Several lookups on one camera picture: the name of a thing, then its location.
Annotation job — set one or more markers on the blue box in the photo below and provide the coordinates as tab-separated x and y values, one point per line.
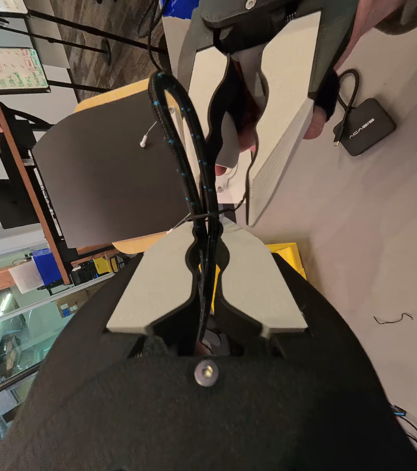
46	266

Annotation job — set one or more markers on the whiteboard with green notes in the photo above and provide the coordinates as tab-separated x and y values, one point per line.
10	70

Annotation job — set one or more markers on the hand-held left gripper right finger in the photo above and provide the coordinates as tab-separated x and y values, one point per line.
263	294

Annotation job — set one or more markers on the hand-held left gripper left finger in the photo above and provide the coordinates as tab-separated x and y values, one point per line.
149	294

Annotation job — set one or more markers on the person's right hand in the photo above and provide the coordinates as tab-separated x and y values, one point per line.
359	29

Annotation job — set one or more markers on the black wood-edged board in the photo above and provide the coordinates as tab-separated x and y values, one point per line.
105	176

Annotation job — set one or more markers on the black twist tie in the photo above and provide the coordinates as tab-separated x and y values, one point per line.
385	321
219	214

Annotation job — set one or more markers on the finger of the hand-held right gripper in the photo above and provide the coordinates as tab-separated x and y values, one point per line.
289	88
199	96

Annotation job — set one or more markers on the black adapter hub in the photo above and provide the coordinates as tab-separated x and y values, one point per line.
366	129

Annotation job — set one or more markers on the person's right forearm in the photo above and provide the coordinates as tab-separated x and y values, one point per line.
414	11

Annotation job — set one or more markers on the yellow plastic bin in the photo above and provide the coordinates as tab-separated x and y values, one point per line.
289	257

